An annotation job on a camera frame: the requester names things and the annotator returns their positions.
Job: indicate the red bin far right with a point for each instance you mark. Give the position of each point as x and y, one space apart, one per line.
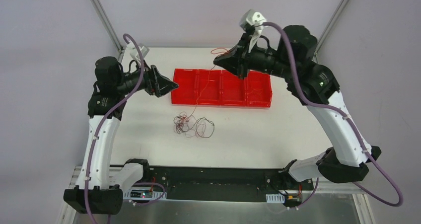
258 90

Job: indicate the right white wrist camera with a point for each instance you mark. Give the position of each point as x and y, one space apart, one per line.
252 23

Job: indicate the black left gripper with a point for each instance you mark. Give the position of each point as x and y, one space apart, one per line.
153 81

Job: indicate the aluminium frame rail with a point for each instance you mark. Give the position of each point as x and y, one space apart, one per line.
180 182

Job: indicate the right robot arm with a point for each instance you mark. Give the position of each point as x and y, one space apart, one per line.
316 88

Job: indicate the red bin far left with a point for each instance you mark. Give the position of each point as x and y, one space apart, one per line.
187 91

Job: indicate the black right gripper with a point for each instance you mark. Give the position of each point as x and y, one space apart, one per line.
245 56

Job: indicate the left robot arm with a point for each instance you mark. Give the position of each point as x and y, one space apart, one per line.
95 191

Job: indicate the red bin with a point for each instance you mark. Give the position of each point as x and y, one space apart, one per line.
232 90
258 90
187 91
209 87

